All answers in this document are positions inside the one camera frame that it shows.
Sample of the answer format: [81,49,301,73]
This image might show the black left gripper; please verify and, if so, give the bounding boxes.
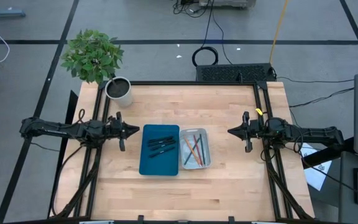
[106,111,140,152]

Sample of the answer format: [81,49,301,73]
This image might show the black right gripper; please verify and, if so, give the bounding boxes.
[227,111,265,153]

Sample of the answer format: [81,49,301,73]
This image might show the dark pencil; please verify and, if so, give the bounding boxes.
[199,133,206,156]

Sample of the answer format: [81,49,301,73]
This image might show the red pencil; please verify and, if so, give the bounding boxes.
[193,134,204,166]

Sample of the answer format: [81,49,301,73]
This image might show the orange pencil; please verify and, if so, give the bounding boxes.
[183,136,202,167]

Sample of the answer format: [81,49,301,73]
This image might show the grey pencil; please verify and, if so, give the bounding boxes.
[183,138,201,166]

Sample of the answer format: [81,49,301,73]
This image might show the blue plastic bin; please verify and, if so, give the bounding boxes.
[139,124,180,176]

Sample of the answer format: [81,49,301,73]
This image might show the black perforated computer case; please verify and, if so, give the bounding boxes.
[195,63,277,83]

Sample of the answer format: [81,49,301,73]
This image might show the green plant in white pot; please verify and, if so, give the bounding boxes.
[60,29,134,108]

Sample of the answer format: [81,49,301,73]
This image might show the white paper sheet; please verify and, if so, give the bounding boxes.
[299,141,333,192]

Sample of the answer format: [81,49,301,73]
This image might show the black desk bar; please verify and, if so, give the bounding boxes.
[302,136,355,170]

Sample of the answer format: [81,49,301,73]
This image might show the grey desk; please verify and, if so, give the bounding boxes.
[337,151,358,224]

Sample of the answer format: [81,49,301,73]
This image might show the grey device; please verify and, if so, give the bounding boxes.
[198,0,257,9]

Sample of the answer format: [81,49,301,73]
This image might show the grey desk foot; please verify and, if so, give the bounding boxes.
[0,0,27,19]

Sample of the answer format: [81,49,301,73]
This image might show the grey plastic bin with handles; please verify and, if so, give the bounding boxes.
[178,128,213,170]

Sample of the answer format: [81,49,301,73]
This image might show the black metal table frame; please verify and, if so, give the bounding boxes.
[47,80,315,224]

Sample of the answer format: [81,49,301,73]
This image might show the thin black cable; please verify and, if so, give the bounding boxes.
[300,155,358,194]
[288,87,356,109]
[275,75,356,85]

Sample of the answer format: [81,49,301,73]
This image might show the coiled black cable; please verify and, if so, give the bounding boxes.
[191,0,219,68]

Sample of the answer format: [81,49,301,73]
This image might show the yellow cable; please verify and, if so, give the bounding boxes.
[268,0,290,65]

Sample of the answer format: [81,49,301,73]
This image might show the tangled black cables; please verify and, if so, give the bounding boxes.
[172,0,213,19]

